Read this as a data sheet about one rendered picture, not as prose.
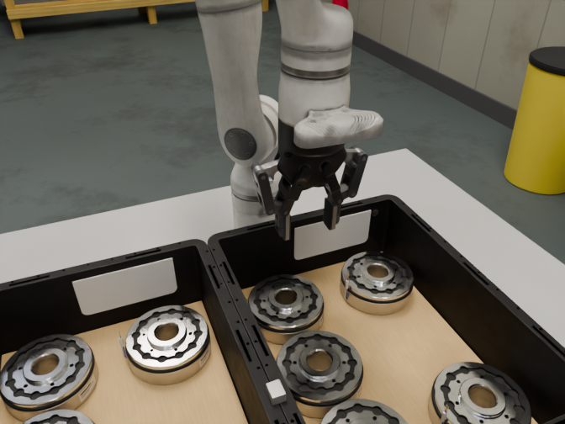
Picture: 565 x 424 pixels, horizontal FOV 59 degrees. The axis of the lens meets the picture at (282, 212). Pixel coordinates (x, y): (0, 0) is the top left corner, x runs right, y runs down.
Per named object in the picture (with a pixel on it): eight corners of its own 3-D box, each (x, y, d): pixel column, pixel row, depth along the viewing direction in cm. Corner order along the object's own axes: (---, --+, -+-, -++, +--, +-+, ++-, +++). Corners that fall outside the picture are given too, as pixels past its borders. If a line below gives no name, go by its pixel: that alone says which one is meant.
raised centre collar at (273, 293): (262, 292, 68) (261, 288, 68) (295, 283, 70) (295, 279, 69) (275, 317, 64) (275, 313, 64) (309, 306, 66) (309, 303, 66)
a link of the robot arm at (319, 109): (300, 152, 46) (303, 88, 43) (261, 108, 55) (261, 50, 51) (386, 138, 49) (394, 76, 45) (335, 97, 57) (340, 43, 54)
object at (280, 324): (239, 288, 70) (238, 284, 69) (303, 270, 73) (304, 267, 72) (263, 339, 62) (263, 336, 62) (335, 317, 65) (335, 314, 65)
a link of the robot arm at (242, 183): (240, 87, 84) (245, 175, 94) (213, 108, 77) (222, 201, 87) (291, 95, 81) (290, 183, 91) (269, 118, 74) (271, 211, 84)
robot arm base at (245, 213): (234, 248, 101) (228, 177, 91) (277, 242, 103) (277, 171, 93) (240, 279, 94) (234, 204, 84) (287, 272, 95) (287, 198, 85)
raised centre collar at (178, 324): (145, 325, 63) (145, 321, 63) (184, 316, 64) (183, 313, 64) (148, 354, 59) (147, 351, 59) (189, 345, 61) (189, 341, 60)
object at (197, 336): (124, 317, 65) (124, 314, 65) (201, 301, 67) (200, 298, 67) (128, 379, 57) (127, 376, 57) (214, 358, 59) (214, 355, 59)
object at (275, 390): (265, 390, 47) (265, 383, 47) (279, 386, 48) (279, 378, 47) (272, 406, 46) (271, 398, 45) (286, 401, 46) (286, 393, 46)
